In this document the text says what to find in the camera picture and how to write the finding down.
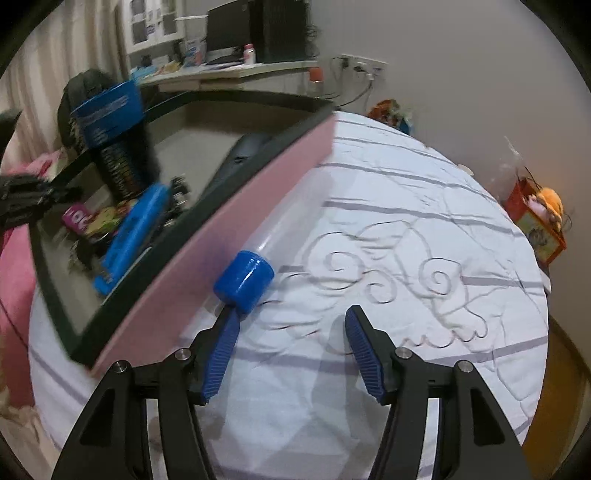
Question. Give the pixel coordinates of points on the white bottle with pink cap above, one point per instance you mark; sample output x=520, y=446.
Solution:
x=249, y=54

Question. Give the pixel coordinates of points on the white desk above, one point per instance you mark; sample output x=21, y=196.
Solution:
x=221, y=74

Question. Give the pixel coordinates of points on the blue and white box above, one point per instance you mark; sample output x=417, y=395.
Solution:
x=194, y=51

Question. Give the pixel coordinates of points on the black computer tower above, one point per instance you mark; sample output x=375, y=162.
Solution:
x=279, y=30

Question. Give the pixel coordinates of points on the pile of snack bags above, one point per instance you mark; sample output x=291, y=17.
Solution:
x=388, y=115

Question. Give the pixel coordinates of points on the blue and black canister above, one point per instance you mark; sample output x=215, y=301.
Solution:
x=115, y=138

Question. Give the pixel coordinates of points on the clear bottle with blue cap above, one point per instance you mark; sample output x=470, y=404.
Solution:
x=242, y=281

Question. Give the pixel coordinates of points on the orange plush toy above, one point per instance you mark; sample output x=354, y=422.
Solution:
x=549, y=203

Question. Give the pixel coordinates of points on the clear plastic bag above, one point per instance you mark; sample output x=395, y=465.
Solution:
x=512, y=161

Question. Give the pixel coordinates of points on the red gift box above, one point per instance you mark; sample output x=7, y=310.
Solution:
x=538, y=235

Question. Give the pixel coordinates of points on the dark office chair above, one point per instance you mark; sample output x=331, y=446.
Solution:
x=83, y=97

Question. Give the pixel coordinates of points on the long black plastic object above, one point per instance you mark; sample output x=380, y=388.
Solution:
x=244, y=157

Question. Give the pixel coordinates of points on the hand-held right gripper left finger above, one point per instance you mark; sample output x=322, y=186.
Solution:
x=221, y=350

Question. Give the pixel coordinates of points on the green and yellow packet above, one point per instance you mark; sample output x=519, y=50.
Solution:
x=108, y=221

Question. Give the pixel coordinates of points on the white striped quilt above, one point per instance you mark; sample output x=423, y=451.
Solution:
x=415, y=221

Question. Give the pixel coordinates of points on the white glass-door cabinet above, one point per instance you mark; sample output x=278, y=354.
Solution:
x=152, y=23

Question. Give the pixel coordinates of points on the small black object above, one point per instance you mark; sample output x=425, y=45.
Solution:
x=181, y=191

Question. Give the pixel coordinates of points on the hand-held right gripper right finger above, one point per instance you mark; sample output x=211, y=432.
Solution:
x=364, y=355

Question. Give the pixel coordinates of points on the black computer monitor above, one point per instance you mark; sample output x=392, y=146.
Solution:
x=228, y=30

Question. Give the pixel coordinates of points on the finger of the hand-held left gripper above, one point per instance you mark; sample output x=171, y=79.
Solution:
x=32, y=194

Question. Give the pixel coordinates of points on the white wall socket strip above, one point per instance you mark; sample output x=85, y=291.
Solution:
x=364, y=64

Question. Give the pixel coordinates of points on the pink box with green rim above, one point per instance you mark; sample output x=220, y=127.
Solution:
x=258, y=207

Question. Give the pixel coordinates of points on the beige striped curtain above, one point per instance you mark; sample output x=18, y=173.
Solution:
x=41, y=69

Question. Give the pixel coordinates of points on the pink packet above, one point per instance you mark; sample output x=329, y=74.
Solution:
x=77, y=218

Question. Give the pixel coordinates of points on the blue plastic object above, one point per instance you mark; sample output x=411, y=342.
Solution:
x=134, y=230

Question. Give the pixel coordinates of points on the clear bottle with red cap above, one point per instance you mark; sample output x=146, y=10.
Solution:
x=316, y=83

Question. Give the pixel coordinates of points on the pink blanket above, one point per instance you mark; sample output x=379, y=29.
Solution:
x=18, y=277

